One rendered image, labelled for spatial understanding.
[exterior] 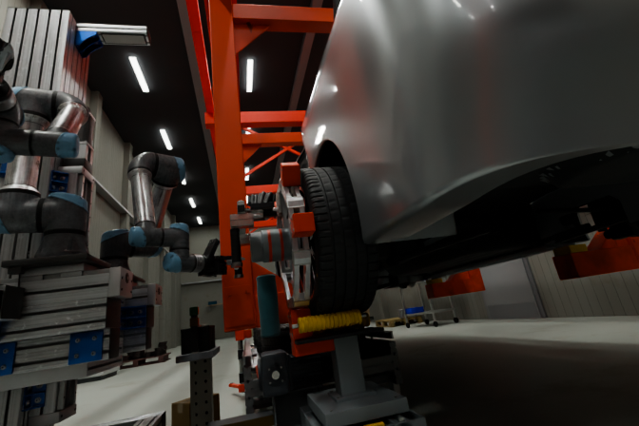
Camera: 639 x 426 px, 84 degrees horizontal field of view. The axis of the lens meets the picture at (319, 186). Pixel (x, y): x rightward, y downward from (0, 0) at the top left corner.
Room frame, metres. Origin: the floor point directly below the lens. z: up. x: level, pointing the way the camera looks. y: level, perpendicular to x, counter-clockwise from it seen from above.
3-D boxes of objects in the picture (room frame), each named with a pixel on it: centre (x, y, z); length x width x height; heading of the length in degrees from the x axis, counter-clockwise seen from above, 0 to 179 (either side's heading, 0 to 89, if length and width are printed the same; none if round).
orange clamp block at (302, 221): (1.25, 0.08, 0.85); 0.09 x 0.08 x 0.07; 14
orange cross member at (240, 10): (2.32, -0.80, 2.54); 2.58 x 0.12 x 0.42; 104
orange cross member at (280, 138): (4.19, -0.34, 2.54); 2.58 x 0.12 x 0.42; 104
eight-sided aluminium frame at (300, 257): (1.55, 0.16, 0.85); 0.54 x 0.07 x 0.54; 14
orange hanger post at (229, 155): (1.99, 0.53, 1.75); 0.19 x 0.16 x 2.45; 14
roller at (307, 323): (1.46, 0.04, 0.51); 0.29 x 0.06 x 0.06; 104
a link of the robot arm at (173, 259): (1.39, 0.60, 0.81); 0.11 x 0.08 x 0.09; 149
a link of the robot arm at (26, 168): (1.07, 0.99, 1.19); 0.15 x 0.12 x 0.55; 119
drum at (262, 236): (1.54, 0.23, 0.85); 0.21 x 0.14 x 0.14; 104
